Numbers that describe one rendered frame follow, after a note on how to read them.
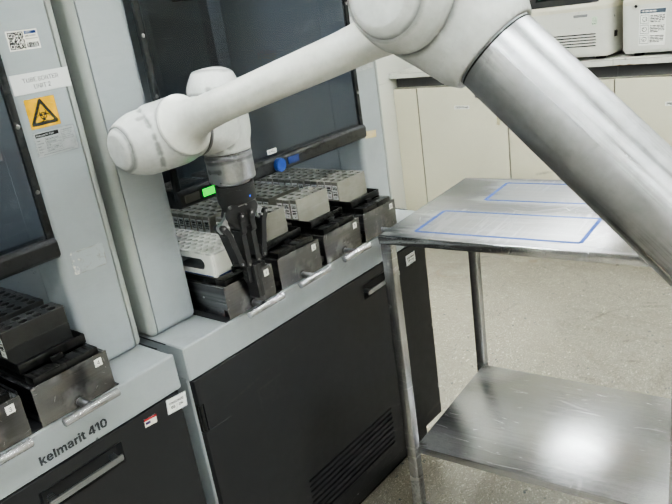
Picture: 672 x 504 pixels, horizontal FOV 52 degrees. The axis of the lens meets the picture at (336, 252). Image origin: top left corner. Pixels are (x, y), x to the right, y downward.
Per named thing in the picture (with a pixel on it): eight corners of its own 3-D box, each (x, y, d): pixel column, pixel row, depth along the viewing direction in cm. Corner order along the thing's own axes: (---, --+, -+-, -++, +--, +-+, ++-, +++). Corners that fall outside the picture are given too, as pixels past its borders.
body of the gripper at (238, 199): (236, 174, 136) (245, 219, 139) (204, 187, 130) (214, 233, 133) (262, 175, 131) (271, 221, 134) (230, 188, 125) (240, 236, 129)
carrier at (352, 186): (361, 192, 180) (358, 170, 178) (367, 192, 179) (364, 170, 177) (333, 205, 172) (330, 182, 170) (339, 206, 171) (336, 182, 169)
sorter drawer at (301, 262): (101, 255, 189) (93, 224, 186) (142, 238, 199) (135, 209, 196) (297, 294, 144) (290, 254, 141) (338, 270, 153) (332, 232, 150)
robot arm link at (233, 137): (225, 145, 136) (176, 162, 126) (208, 65, 131) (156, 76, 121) (266, 144, 130) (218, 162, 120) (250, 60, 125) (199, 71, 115)
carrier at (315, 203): (324, 210, 169) (320, 186, 167) (330, 210, 168) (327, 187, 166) (292, 225, 161) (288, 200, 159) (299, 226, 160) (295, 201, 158)
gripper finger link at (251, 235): (234, 209, 134) (239, 207, 135) (246, 262, 138) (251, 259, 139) (248, 210, 132) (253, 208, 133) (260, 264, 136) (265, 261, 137)
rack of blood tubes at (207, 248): (130, 265, 155) (123, 240, 153) (165, 250, 162) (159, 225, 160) (217, 283, 137) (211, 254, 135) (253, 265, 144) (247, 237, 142)
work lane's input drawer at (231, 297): (51, 276, 178) (41, 243, 175) (97, 257, 188) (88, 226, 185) (245, 325, 133) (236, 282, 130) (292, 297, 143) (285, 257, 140)
